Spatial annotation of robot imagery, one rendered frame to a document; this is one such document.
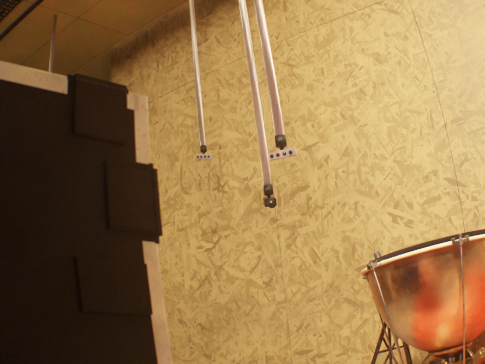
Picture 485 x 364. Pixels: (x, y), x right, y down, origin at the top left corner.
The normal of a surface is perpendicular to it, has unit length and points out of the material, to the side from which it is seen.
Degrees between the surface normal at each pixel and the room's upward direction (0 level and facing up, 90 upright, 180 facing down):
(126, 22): 180
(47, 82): 90
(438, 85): 90
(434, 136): 90
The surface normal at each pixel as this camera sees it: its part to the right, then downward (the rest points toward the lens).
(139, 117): 0.73, -0.27
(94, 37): 0.11, 0.95
